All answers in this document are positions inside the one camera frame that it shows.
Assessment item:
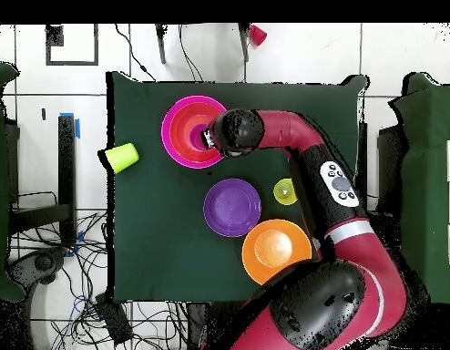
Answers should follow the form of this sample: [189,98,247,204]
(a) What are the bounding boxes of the red plastic cup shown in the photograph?
[249,24,269,47]

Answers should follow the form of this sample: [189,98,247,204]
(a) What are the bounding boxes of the black metal stand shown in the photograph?
[356,122,369,212]
[7,115,77,246]

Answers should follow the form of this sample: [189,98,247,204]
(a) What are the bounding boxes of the tangle of cables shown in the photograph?
[9,190,189,350]

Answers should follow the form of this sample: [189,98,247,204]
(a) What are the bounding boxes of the blue tape strip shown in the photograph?
[59,112,81,139]

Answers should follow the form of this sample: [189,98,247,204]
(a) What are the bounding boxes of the black power strip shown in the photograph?
[94,293,134,345]

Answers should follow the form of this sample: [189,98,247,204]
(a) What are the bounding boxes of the lime green plastic cup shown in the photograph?
[104,142,140,174]

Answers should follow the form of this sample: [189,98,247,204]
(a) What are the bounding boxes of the large orange plastic bowl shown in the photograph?
[241,218,313,286]

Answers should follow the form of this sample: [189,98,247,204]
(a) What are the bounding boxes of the purple plastic bowl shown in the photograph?
[202,177,262,239]

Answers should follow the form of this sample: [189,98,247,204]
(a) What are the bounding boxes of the black tripod leg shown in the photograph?
[238,23,251,63]
[155,23,169,65]

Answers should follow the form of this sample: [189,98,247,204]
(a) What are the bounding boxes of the black square floor frame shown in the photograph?
[45,23,99,67]

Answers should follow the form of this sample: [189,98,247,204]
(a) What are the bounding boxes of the purple plastic cup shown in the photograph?
[189,122,210,152]

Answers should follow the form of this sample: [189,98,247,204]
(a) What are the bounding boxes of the large pink plastic bowl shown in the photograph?
[160,95,229,170]

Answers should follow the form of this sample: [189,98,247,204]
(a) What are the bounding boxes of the red plastic bowl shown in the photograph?
[169,102,226,164]

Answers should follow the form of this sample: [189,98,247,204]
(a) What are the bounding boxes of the yellow plastic cup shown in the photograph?
[272,178,299,206]

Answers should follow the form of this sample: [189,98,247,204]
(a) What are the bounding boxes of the black cable with plug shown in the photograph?
[114,23,158,82]

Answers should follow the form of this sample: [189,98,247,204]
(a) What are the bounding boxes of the thin black cable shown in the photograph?
[178,23,205,83]

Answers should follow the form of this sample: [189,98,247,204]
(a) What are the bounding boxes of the dark green table cloth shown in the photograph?
[106,70,368,304]

